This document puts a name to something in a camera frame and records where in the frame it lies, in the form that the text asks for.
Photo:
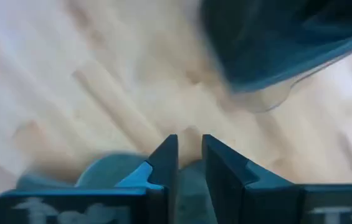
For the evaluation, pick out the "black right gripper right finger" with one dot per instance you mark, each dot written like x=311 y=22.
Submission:
x=244 y=186

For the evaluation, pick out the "dark green bucket hat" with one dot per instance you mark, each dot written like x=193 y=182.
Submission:
x=272 y=40

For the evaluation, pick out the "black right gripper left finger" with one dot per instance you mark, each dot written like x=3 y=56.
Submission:
x=160 y=174

